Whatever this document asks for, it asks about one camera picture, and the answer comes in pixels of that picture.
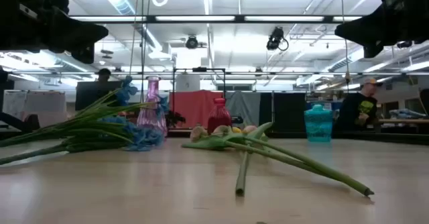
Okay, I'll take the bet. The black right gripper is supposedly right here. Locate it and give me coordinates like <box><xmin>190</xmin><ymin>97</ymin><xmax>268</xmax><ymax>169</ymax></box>
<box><xmin>334</xmin><ymin>0</ymin><xmax>429</xmax><ymax>59</ymax></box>

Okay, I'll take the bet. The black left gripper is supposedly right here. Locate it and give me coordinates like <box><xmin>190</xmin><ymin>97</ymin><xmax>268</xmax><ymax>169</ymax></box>
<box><xmin>0</xmin><ymin>0</ymin><xmax>110</xmax><ymax>64</ymax></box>

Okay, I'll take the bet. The blue artificial flower bunch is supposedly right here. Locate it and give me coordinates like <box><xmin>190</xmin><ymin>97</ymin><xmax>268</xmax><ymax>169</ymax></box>
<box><xmin>0</xmin><ymin>75</ymin><xmax>168</xmax><ymax>166</ymax></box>

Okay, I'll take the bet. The purple glass vase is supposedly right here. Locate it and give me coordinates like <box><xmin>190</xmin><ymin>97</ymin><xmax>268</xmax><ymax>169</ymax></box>
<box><xmin>136</xmin><ymin>75</ymin><xmax>168</xmax><ymax>137</ymax></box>

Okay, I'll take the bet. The pink artificial tulip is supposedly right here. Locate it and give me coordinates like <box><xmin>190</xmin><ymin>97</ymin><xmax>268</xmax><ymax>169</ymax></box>
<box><xmin>182</xmin><ymin>125</ymin><xmax>375</xmax><ymax>197</ymax></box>
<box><xmin>212</xmin><ymin>125</ymin><xmax>356</xmax><ymax>184</ymax></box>
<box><xmin>235</xmin><ymin>122</ymin><xmax>274</xmax><ymax>197</ymax></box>

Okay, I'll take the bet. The red glass vase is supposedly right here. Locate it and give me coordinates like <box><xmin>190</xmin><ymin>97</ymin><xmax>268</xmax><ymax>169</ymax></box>
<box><xmin>206</xmin><ymin>97</ymin><xmax>233</xmax><ymax>135</ymax></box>

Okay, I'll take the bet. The teal glass vase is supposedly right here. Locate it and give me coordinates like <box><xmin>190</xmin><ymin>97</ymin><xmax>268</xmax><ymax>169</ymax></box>
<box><xmin>304</xmin><ymin>103</ymin><xmax>334</xmax><ymax>143</ymax></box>

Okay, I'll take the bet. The person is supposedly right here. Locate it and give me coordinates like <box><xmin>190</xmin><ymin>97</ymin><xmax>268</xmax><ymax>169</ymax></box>
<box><xmin>95</xmin><ymin>68</ymin><xmax>113</xmax><ymax>82</ymax></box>
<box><xmin>334</xmin><ymin>77</ymin><xmax>383</xmax><ymax>133</ymax></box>

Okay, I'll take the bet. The black computer monitor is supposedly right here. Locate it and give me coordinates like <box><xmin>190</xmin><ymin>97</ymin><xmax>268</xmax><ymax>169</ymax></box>
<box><xmin>74</xmin><ymin>80</ymin><xmax>123</xmax><ymax>112</ymax></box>

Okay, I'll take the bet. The white board panel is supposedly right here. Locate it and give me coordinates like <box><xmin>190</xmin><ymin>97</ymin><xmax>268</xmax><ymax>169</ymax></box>
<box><xmin>2</xmin><ymin>90</ymin><xmax>67</xmax><ymax>128</ymax></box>

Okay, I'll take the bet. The blue gray bundle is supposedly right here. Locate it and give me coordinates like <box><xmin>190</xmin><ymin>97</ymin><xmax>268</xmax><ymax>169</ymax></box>
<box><xmin>388</xmin><ymin>108</ymin><xmax>428</xmax><ymax>119</ymax></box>

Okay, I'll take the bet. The wooden workbench top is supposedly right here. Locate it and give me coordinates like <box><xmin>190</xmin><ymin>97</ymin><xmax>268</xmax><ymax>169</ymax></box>
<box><xmin>378</xmin><ymin>118</ymin><xmax>429</xmax><ymax>125</ymax></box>

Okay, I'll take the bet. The black partition panel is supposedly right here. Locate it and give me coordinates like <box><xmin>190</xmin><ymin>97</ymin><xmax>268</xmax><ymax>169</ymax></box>
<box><xmin>259</xmin><ymin>92</ymin><xmax>306</xmax><ymax>133</ymax></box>

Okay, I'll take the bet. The round black ceiling fixture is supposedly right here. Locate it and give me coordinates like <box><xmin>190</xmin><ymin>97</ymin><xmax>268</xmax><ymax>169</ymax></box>
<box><xmin>184</xmin><ymin>35</ymin><xmax>200</xmax><ymax>50</ymax></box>

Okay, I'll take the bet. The white cylindrical tank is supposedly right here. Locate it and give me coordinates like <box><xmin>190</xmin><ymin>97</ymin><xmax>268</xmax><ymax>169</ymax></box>
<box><xmin>176</xmin><ymin>74</ymin><xmax>201</xmax><ymax>93</ymax></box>

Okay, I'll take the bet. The dark potted plant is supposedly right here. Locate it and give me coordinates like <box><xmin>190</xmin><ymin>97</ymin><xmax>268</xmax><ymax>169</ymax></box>
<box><xmin>166</xmin><ymin>111</ymin><xmax>187</xmax><ymax>129</ymax></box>

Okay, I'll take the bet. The red hanging cloth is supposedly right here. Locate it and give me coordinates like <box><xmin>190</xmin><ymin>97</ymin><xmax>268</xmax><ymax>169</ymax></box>
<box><xmin>169</xmin><ymin>90</ymin><xmax>224</xmax><ymax>129</ymax></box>

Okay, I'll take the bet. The overhead light bar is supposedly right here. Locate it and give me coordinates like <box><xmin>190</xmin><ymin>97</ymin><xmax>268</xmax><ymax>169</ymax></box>
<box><xmin>68</xmin><ymin>15</ymin><xmax>366</xmax><ymax>24</ymax></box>

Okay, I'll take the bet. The gray hanging cloth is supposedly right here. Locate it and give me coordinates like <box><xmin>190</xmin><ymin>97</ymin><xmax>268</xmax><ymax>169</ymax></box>
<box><xmin>225</xmin><ymin>91</ymin><xmax>261</xmax><ymax>128</ymax></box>

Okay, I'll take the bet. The black ceiling camera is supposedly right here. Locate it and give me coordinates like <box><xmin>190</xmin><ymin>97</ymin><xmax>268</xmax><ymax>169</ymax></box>
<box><xmin>266</xmin><ymin>25</ymin><xmax>290</xmax><ymax>52</ymax></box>

